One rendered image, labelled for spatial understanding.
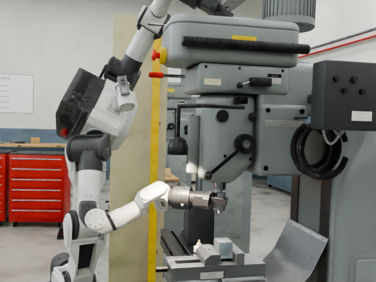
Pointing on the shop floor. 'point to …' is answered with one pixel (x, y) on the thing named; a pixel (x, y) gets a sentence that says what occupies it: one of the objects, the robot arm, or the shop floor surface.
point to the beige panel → (139, 167)
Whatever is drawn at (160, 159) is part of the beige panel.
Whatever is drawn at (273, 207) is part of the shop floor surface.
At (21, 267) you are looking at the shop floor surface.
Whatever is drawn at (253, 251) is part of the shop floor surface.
